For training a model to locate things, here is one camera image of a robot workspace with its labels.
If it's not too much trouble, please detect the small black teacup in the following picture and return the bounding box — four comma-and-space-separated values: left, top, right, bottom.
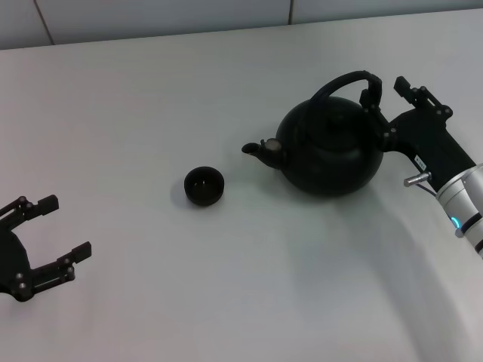
183, 165, 226, 207

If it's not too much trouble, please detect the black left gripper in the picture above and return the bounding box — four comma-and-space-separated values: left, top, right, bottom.
0, 195, 93, 302

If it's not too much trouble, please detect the silver connector plug with cable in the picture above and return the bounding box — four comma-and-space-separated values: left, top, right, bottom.
403, 172, 441, 197

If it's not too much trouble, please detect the black round teapot with handle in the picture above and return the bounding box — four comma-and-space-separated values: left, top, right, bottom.
241, 69, 385, 197

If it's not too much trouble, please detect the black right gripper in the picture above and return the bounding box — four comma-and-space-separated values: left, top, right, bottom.
359, 75, 478, 192

